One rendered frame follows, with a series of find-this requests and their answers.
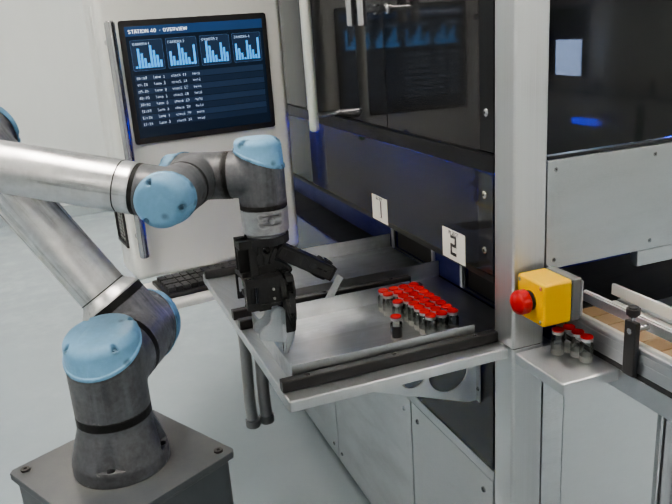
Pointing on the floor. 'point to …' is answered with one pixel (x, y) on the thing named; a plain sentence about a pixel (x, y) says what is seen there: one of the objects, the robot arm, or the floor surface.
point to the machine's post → (519, 235)
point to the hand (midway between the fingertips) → (289, 344)
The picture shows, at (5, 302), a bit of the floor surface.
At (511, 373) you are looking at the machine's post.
